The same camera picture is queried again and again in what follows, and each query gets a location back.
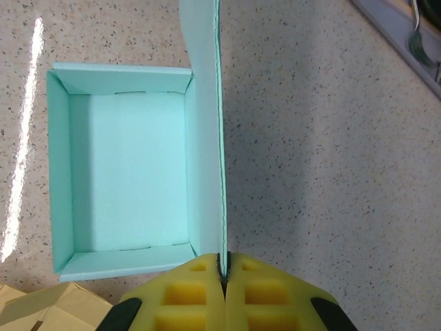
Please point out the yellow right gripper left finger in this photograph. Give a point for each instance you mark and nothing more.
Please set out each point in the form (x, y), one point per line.
(193, 276)

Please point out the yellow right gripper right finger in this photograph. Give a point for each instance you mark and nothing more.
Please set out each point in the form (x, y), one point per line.
(255, 272)

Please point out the teal paper box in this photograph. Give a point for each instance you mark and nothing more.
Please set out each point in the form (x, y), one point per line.
(131, 165)

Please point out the yellow paper box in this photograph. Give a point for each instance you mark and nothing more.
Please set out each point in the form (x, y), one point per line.
(62, 310)

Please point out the lavender plastic tray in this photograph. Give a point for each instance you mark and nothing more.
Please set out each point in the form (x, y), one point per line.
(389, 20)

